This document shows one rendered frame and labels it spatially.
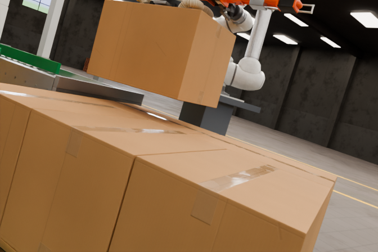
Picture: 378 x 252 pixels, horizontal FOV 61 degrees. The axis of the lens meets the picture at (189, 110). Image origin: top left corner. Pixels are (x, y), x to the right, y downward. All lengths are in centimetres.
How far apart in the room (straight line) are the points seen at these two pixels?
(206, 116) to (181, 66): 75
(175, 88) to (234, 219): 85
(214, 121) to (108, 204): 142
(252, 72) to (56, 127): 153
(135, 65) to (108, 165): 82
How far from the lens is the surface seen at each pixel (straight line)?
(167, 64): 145
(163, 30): 151
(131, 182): 78
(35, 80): 181
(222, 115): 219
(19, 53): 299
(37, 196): 101
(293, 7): 148
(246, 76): 219
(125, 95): 204
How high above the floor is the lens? 73
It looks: 4 degrees down
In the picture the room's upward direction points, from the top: 17 degrees clockwise
